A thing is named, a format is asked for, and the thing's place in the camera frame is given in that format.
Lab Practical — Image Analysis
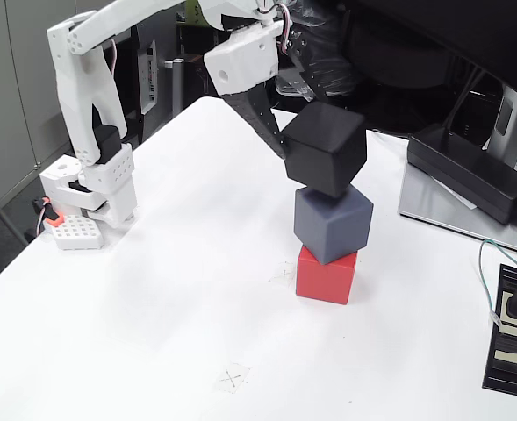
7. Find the red cube block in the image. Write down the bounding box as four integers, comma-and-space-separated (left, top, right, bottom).
296, 244, 359, 306

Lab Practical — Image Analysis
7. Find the silver monitor stand neck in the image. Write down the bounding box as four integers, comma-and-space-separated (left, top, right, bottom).
485, 82, 517, 163

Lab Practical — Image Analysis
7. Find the black monitor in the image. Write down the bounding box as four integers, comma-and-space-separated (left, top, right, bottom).
354, 0, 517, 106

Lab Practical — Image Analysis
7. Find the black cube block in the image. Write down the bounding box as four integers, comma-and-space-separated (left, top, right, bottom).
281, 101, 368, 198

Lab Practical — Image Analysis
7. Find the grey cube block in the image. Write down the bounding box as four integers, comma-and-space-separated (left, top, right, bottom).
293, 186, 375, 266

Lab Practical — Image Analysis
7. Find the orange cable connector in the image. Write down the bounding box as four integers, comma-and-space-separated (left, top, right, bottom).
32, 196, 64, 227

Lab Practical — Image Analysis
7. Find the black power strip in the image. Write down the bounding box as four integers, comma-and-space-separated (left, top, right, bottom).
481, 262, 517, 397

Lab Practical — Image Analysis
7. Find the silver monitor stand base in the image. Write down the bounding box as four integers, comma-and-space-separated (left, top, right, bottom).
398, 161, 517, 258

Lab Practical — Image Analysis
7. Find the black box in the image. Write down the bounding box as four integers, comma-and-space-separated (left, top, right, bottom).
183, 54, 224, 106

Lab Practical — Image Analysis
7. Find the green board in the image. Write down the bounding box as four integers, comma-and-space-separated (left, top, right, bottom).
183, 0, 207, 25

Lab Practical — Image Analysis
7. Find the black power adapter brick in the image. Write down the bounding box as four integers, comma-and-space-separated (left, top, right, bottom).
406, 123, 517, 225

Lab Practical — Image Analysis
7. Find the green wire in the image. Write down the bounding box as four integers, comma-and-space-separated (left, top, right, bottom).
477, 239, 517, 325

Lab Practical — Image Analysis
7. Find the grey computer case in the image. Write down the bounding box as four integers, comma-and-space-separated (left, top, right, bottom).
137, 24, 160, 118

